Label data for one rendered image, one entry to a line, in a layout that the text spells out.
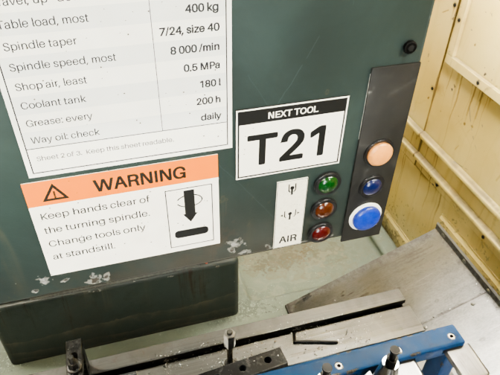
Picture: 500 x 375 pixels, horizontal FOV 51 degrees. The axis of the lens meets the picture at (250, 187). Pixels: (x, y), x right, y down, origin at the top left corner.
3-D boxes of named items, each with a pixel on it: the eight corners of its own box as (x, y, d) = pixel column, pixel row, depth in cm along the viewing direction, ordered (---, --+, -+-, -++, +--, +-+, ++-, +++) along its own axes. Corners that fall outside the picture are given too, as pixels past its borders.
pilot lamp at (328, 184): (338, 193, 50) (341, 175, 48) (317, 196, 49) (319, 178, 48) (335, 189, 50) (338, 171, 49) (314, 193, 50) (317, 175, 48)
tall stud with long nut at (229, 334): (236, 367, 123) (236, 335, 115) (225, 370, 122) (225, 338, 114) (234, 357, 125) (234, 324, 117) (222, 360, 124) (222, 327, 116)
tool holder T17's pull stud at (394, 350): (393, 356, 81) (397, 343, 79) (398, 366, 80) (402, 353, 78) (383, 359, 81) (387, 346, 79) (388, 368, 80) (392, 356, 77)
